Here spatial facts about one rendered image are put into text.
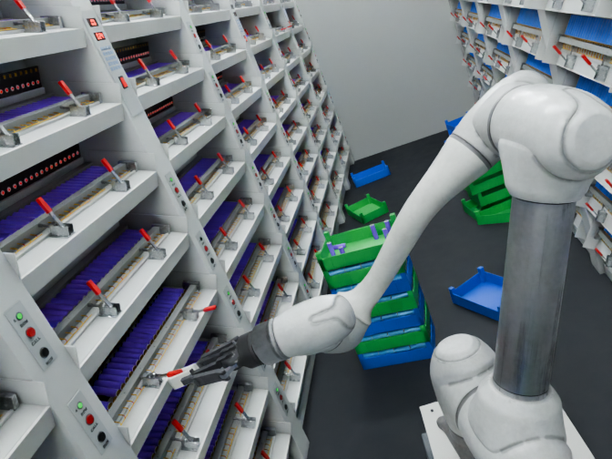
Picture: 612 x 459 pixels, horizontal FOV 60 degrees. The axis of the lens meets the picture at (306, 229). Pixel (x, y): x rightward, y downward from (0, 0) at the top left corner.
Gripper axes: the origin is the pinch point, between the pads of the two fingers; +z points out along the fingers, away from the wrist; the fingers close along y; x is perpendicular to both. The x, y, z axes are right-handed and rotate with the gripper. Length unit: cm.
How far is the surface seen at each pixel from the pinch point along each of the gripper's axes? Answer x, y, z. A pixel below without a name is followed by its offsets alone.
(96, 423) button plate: 9.8, -22.0, 4.3
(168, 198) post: 31, 43, 2
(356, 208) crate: -72, 270, 7
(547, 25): 12, 113, -117
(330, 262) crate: -25, 86, -15
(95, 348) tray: 19.5, -11.8, 3.4
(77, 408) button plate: 14.8, -23.4, 3.7
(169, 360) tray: 0.9, 8.7, 7.7
